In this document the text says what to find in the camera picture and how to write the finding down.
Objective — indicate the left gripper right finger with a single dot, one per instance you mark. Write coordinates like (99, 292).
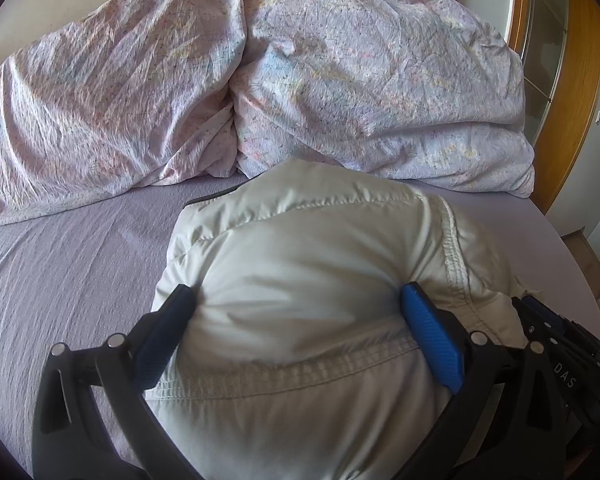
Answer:
(460, 359)

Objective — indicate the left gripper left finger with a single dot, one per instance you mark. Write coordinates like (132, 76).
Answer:
(91, 420)

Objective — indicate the cream puffer jacket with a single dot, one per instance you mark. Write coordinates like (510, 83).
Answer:
(297, 363)

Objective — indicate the lavender bed sheet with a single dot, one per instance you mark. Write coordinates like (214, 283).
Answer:
(84, 274)

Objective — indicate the pink floral duvet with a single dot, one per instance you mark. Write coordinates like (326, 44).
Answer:
(156, 92)

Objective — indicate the wooden wardrobe frame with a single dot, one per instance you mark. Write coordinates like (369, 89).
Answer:
(570, 85)

